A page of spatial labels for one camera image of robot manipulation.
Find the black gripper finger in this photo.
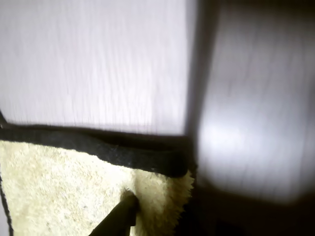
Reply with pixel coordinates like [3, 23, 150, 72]
[89, 192, 141, 236]

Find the yellow fluffy towel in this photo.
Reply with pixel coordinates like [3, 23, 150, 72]
[0, 124, 198, 236]

